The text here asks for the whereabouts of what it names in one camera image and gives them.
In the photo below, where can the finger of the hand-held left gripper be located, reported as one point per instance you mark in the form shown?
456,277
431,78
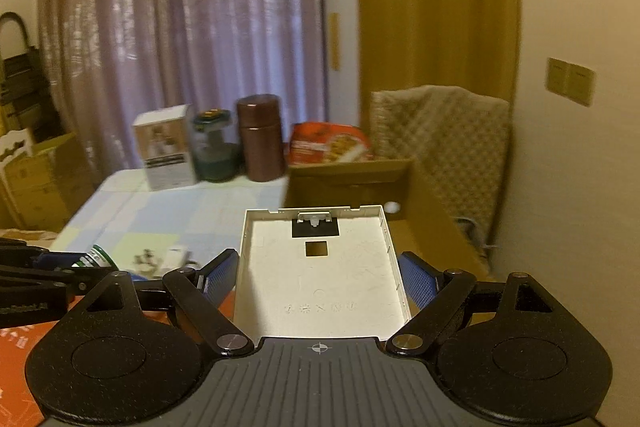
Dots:
57,260
45,279

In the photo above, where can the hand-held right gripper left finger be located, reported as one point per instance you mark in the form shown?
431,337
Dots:
222,277

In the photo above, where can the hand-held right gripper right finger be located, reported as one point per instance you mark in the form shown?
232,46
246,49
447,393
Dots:
417,279

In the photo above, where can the small green white bottle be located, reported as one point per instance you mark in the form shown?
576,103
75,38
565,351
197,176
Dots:
97,258

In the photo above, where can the brown cardboard box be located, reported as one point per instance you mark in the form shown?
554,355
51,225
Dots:
430,217

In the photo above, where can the white plastic tray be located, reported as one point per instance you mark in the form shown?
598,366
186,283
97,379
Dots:
320,277

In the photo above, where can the small white charger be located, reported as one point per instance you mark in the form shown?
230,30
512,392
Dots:
177,255

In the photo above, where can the brown storage carton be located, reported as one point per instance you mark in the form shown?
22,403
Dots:
45,187

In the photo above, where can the small dark metal screws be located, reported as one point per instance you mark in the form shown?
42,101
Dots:
146,259

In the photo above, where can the pastel checkered tablecloth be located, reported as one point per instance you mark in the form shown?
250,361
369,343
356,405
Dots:
165,217

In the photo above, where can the white scalloped board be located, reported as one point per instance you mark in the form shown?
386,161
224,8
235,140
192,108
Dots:
14,147

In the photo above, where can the beige quilted chair cover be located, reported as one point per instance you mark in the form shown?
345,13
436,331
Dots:
450,142

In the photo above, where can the white product box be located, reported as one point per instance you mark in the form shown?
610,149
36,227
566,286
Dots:
165,147

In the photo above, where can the brown cylindrical canister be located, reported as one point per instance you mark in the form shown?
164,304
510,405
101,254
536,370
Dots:
260,137

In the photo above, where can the red food package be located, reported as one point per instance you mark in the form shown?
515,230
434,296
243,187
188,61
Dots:
330,144

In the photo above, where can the black folding hand truck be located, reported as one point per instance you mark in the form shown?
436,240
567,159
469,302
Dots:
22,77

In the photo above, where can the purple curtain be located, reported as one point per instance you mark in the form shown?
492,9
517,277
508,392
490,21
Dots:
190,22

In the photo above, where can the beige wall switch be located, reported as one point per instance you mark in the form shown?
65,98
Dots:
556,77
581,86

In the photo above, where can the wooden wall strip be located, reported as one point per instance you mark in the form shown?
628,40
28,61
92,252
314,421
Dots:
335,42

